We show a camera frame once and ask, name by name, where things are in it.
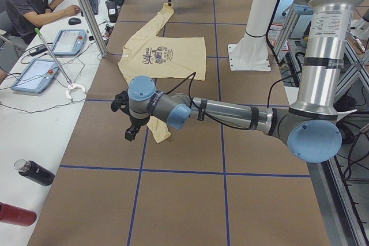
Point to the cream long sleeve shirt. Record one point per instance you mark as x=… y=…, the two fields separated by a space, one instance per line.
x=146 y=56

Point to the black computer mouse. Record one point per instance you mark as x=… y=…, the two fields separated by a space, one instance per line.
x=74 y=21

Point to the upper blue teach pendant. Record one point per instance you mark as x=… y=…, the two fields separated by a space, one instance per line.
x=69 y=42

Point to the blue teach pendant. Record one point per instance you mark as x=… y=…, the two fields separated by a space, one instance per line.
x=37 y=76
x=69 y=42

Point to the lower blue teach pendant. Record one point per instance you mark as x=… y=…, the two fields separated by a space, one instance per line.
x=37 y=76

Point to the black water bottle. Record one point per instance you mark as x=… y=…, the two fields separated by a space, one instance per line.
x=33 y=171

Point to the person in grey shirt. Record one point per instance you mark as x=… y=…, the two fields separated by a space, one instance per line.
x=26 y=15

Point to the red water bottle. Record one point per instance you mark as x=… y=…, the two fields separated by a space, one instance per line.
x=16 y=215

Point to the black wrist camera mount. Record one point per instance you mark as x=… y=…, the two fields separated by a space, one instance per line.
x=121 y=102

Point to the aluminium frame post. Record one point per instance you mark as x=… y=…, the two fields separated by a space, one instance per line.
x=93 y=26

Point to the metal rod green handle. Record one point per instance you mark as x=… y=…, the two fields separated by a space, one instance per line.
x=37 y=31

